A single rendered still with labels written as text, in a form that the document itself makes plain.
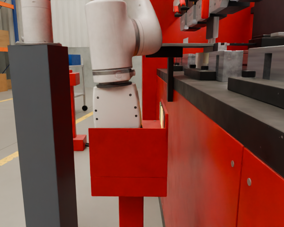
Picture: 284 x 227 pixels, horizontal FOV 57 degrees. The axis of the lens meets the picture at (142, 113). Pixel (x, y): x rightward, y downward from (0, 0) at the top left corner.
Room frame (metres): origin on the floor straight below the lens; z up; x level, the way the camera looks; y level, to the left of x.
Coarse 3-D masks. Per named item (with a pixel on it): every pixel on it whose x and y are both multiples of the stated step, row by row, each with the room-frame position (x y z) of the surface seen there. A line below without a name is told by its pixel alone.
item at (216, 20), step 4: (208, 20) 1.09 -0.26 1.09; (212, 20) 1.03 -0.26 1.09; (216, 20) 1.02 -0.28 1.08; (208, 24) 1.09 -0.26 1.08; (212, 24) 1.03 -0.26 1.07; (216, 24) 1.02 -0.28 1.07; (208, 28) 1.08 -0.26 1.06; (212, 28) 1.03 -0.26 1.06; (216, 28) 1.02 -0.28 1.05; (208, 32) 1.08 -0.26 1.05; (212, 32) 1.02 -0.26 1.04; (216, 32) 1.02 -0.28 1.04; (208, 36) 1.08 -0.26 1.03; (212, 36) 1.02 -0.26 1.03; (216, 36) 1.02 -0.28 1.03; (208, 40) 1.11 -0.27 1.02; (212, 40) 1.05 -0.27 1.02
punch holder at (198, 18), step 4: (200, 0) 1.09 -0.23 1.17; (196, 4) 1.16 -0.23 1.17; (200, 4) 1.09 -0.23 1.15; (196, 8) 1.16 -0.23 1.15; (200, 8) 1.09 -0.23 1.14; (196, 12) 1.16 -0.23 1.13; (200, 12) 1.08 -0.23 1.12; (196, 16) 1.15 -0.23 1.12; (200, 16) 1.08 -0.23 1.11; (208, 16) 1.03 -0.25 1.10; (212, 16) 1.02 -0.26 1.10; (216, 16) 1.02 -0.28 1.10; (220, 16) 1.02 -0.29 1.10; (224, 16) 1.02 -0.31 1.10; (196, 20) 1.15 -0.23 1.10; (200, 20) 1.12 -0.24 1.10; (204, 20) 1.12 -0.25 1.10
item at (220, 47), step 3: (219, 42) 0.93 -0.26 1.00; (225, 42) 0.93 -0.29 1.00; (213, 45) 0.98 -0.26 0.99; (216, 45) 0.95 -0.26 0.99; (219, 45) 0.93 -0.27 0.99; (222, 45) 0.93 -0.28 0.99; (225, 45) 0.93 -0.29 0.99; (213, 48) 0.98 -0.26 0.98; (216, 48) 0.94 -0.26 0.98; (219, 48) 0.93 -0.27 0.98; (222, 48) 0.93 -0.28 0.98; (225, 48) 0.93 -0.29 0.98
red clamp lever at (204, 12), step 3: (204, 0) 0.90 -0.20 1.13; (207, 0) 0.90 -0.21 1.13; (204, 3) 0.90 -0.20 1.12; (207, 3) 0.90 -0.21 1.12; (204, 6) 0.90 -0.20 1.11; (207, 6) 0.90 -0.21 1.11; (204, 9) 0.90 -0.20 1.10; (207, 9) 0.90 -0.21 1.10; (201, 12) 0.92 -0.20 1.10; (204, 12) 0.90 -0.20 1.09; (207, 12) 0.90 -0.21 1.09; (201, 15) 0.91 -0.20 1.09; (204, 15) 0.90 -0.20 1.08; (207, 15) 0.90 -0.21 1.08; (204, 18) 0.91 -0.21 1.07
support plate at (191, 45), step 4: (164, 44) 0.97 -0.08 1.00; (168, 44) 0.97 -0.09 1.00; (172, 44) 0.97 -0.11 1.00; (176, 44) 0.97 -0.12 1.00; (180, 44) 0.97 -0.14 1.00; (184, 44) 0.97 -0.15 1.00; (188, 44) 0.98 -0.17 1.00; (192, 44) 0.98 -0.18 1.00; (196, 44) 0.98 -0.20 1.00; (200, 44) 0.98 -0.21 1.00; (204, 44) 0.98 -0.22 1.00; (208, 44) 0.98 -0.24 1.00; (212, 44) 0.98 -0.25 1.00
